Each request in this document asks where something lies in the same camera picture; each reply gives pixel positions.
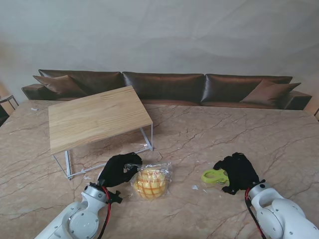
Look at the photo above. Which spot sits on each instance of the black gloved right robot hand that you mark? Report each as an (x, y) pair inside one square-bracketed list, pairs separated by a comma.
[(239, 171)]

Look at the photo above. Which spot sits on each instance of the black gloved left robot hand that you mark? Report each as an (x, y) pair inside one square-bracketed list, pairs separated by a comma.
[(114, 171)]

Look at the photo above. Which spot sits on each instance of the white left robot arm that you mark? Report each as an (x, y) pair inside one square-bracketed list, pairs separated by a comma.
[(82, 216)]

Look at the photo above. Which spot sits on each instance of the yellow melon bread bun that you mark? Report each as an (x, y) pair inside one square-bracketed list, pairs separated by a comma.
[(149, 184)]

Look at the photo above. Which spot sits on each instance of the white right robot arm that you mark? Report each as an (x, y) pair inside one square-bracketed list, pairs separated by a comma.
[(274, 211)]

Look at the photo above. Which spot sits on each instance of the brown leather sofa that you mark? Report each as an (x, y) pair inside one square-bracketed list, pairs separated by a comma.
[(162, 87)]

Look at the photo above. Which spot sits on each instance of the dark metal side table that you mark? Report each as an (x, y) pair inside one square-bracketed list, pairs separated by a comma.
[(7, 98)]

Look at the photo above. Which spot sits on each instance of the small wooden white-framed table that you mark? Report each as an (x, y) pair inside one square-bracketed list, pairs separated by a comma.
[(94, 117)]

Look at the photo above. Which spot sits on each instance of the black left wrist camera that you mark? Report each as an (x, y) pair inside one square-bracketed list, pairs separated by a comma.
[(115, 198)]

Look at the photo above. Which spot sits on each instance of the clear plastic bread bag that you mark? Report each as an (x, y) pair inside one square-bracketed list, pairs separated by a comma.
[(167, 169)]

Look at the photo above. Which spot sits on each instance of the brown throw cushion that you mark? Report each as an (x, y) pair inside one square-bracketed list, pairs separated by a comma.
[(266, 93), (62, 85)]

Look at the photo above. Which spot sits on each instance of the lime green sealing clip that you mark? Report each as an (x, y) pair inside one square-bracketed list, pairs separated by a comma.
[(209, 176)]

